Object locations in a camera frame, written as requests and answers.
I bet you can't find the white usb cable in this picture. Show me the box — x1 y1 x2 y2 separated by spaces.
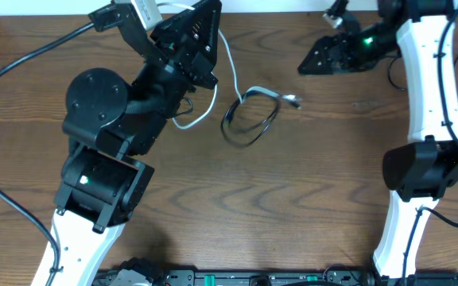
155 2 304 130

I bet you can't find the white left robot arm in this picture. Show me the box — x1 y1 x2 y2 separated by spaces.
33 0 222 285

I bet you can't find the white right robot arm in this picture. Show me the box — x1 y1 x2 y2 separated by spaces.
298 0 458 285

